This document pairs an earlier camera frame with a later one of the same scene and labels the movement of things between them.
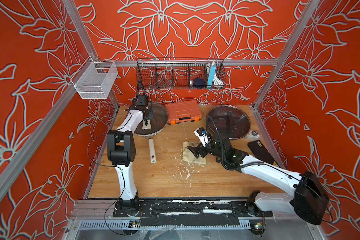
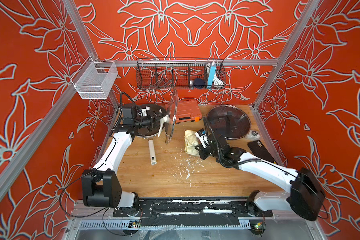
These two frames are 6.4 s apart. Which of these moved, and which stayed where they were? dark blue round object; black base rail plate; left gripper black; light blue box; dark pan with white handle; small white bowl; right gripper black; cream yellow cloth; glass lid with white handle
Moved: cream yellow cloth; glass lid with white handle; left gripper black
Stayed: dark blue round object; light blue box; dark pan with white handle; small white bowl; black base rail plate; right gripper black
